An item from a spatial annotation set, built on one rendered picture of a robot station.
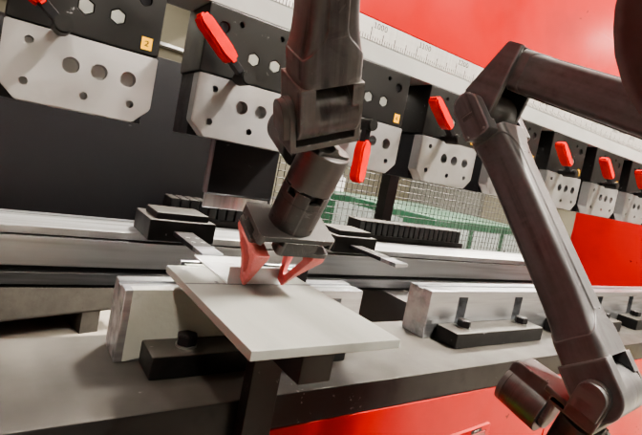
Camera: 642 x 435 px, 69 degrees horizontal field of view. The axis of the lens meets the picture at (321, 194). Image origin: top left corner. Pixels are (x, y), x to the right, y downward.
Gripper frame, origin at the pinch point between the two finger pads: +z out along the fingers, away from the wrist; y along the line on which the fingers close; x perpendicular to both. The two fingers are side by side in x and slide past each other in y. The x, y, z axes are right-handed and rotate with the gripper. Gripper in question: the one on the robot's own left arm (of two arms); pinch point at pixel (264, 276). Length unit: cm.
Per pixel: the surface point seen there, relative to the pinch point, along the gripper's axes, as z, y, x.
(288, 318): -3.8, 2.0, 10.2
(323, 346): -6.8, 1.9, 16.3
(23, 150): 21, 27, -57
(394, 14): -33.2, -18.1, -24.6
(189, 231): 13.9, 0.7, -25.5
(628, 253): 20, -213, -42
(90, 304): 176, -16, -158
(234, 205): -1.9, 1.2, -12.6
